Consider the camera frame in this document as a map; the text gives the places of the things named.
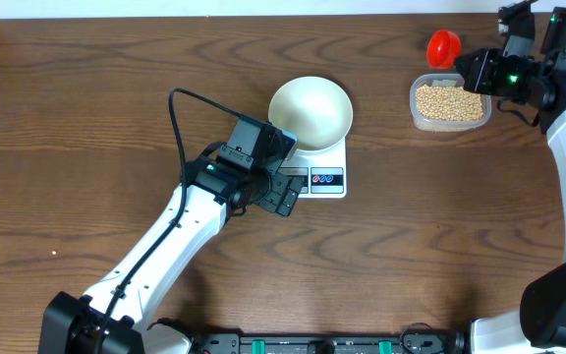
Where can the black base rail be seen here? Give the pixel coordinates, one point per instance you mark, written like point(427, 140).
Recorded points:
point(417, 341)

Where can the soybeans in container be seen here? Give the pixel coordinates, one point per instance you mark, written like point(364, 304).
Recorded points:
point(448, 104)

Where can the red measuring scoop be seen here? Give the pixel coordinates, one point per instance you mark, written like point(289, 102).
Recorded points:
point(443, 48)

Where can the cream bowl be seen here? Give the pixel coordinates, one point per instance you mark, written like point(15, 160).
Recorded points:
point(316, 110)

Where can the white digital kitchen scale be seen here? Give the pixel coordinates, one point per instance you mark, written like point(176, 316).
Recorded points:
point(323, 173)

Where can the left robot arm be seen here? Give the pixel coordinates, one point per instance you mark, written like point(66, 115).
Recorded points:
point(115, 314)

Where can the clear plastic container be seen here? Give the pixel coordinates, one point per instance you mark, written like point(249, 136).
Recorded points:
point(445, 80)

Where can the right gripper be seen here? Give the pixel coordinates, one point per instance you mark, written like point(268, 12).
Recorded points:
point(479, 82)

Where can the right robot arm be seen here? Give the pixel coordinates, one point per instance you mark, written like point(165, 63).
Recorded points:
point(539, 325)

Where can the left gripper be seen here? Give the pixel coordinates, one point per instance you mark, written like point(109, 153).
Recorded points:
point(273, 201)

